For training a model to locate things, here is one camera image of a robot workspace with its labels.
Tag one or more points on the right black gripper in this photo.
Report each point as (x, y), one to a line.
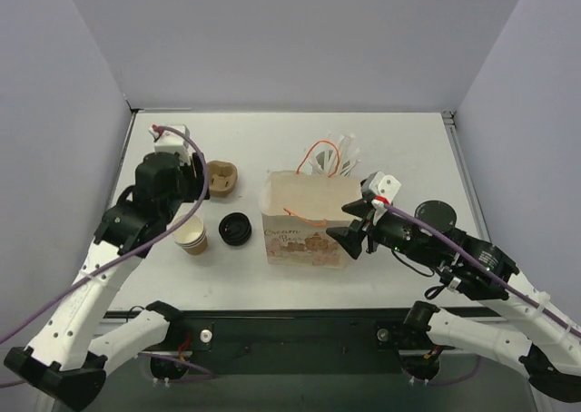
(364, 230)

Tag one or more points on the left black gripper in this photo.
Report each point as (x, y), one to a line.
(200, 176)

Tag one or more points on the brown cardboard cup carrier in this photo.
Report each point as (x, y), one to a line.
(223, 178)

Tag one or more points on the stack of brown paper cups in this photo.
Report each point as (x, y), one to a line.
(192, 236)

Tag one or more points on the paper takeout bag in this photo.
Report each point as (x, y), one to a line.
(297, 208)

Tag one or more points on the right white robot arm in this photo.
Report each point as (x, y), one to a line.
(542, 344)

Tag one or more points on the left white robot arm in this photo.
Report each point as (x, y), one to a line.
(64, 360)

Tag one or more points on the stack of black lids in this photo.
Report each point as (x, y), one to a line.
(235, 229)

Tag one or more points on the white straw holder cup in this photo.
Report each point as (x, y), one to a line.
(325, 162)

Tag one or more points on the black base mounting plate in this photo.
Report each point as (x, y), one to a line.
(298, 342)

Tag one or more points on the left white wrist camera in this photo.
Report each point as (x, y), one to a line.
(169, 142)

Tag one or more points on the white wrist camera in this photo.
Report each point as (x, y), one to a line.
(380, 185)
(169, 142)

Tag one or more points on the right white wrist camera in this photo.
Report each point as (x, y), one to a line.
(380, 185)

